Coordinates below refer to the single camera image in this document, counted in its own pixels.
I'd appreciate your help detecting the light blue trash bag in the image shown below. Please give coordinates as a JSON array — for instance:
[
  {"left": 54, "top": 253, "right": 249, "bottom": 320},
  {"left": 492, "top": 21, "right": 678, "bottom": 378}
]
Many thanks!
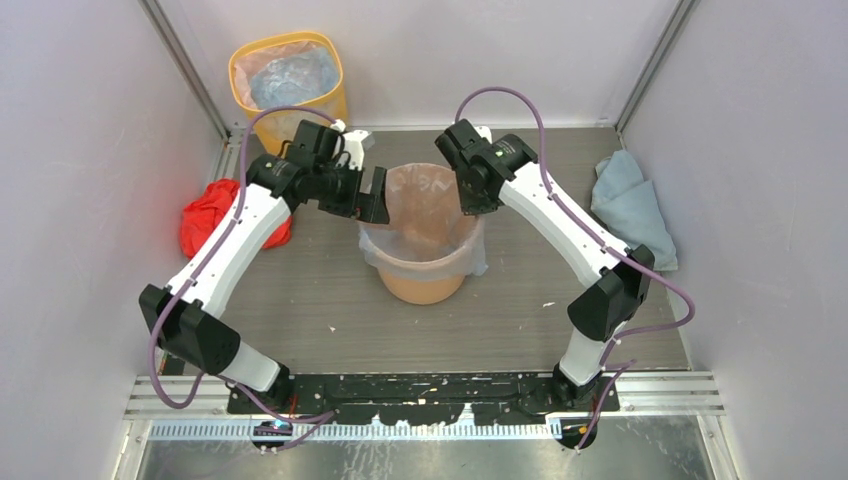
[{"left": 359, "top": 163, "right": 488, "bottom": 282}]

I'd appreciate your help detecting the left aluminium frame post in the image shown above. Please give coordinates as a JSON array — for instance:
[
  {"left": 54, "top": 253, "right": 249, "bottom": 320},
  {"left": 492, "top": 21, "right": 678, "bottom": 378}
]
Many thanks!
[{"left": 138, "top": 0, "right": 230, "bottom": 140}]

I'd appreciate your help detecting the orange round trash bin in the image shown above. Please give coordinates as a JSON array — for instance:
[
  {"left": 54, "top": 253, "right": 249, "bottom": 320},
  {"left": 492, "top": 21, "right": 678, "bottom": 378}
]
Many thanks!
[{"left": 377, "top": 269, "right": 466, "bottom": 305}]

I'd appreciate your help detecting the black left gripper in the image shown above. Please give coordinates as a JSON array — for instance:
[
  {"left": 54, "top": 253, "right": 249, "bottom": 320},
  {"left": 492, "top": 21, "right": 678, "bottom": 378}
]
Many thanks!
[{"left": 313, "top": 158, "right": 388, "bottom": 224}]

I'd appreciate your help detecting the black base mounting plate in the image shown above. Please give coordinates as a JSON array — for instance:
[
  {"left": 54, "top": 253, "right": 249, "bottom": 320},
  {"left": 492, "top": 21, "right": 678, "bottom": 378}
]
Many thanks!
[{"left": 259, "top": 372, "right": 620, "bottom": 426}]

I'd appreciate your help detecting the yellow mesh trash bin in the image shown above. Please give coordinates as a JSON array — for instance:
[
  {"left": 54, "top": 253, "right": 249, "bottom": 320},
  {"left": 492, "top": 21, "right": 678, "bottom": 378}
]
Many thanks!
[{"left": 228, "top": 32, "right": 349, "bottom": 122}]

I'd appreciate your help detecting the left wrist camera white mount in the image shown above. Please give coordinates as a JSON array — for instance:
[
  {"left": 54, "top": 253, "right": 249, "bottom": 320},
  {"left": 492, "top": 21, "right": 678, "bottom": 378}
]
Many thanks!
[{"left": 330, "top": 119, "right": 375, "bottom": 171}]

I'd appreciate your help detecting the red crumpled trash bag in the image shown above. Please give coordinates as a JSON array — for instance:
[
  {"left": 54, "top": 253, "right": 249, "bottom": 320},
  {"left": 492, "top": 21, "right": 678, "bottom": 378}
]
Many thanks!
[{"left": 178, "top": 177, "right": 294, "bottom": 260}]

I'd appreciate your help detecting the slotted white cable duct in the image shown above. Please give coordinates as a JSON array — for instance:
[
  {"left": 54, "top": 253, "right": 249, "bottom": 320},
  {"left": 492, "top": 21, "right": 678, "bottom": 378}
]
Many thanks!
[{"left": 148, "top": 415, "right": 562, "bottom": 441}]

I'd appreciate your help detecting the blue bag inside yellow bin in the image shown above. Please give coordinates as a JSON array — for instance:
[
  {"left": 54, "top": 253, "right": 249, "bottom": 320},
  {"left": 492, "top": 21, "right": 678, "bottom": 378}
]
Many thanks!
[{"left": 249, "top": 46, "right": 341, "bottom": 110}]

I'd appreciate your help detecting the folded blue bag in corner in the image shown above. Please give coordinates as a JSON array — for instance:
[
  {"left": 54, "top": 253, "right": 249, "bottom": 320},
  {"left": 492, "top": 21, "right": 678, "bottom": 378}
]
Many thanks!
[{"left": 590, "top": 150, "right": 679, "bottom": 272}]

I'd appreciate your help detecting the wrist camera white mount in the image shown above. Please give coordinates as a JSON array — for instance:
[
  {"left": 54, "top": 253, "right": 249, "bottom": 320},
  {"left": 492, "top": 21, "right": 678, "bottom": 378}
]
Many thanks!
[
  {"left": 475, "top": 126, "right": 493, "bottom": 143},
  {"left": 330, "top": 119, "right": 375, "bottom": 171}
]

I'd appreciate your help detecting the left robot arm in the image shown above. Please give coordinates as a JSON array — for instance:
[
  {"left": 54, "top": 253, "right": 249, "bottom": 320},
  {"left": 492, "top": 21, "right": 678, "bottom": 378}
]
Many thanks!
[{"left": 139, "top": 120, "right": 389, "bottom": 413}]

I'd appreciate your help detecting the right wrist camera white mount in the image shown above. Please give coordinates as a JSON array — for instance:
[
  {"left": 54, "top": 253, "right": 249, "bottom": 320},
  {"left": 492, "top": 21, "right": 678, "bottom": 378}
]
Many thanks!
[{"left": 475, "top": 126, "right": 493, "bottom": 143}]

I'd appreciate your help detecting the aluminium frame post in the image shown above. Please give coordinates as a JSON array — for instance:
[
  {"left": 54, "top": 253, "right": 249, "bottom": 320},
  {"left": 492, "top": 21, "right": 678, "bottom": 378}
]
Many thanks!
[
  {"left": 138, "top": 0, "right": 230, "bottom": 140},
  {"left": 615, "top": 0, "right": 700, "bottom": 136}
]

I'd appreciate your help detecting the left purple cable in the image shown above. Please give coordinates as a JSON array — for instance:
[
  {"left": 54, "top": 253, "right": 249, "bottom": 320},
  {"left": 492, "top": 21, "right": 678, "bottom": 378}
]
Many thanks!
[{"left": 145, "top": 105, "right": 342, "bottom": 453}]

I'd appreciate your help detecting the right aluminium frame post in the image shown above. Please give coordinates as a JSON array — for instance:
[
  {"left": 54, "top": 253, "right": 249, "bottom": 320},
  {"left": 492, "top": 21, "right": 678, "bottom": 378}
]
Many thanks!
[{"left": 615, "top": 0, "right": 700, "bottom": 136}]

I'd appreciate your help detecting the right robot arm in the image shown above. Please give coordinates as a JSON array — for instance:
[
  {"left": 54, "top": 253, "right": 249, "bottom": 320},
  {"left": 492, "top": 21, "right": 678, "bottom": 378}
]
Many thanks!
[{"left": 435, "top": 119, "right": 654, "bottom": 411}]

